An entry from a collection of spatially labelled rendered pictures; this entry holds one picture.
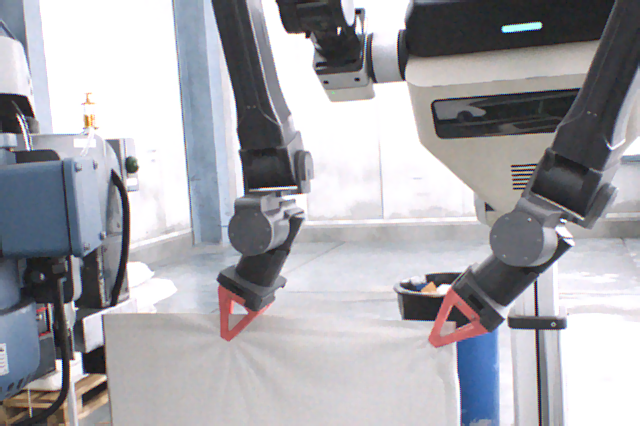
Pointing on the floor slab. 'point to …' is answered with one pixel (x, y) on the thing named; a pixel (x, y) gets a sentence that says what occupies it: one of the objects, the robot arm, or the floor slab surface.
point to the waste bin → (415, 300)
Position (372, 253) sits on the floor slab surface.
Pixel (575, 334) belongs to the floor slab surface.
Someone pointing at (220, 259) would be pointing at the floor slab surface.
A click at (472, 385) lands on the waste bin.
